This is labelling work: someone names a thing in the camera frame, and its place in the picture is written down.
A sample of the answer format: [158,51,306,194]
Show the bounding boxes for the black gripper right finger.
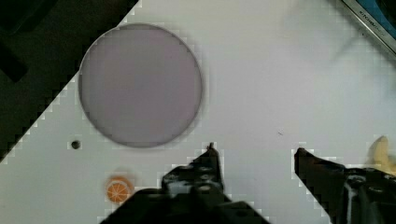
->
[294,147,396,224]

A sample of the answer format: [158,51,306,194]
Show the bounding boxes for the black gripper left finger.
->
[161,142,224,197]

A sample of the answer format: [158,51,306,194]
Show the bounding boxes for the silver black toaster oven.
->
[341,0,396,54]

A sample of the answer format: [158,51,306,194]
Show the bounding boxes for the yellow banana bunch toy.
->
[367,135,396,175]

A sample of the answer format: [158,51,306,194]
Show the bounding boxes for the orange slice toy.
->
[106,176,134,204]

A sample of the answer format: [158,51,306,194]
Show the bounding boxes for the round lilac plate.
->
[78,23,204,147]

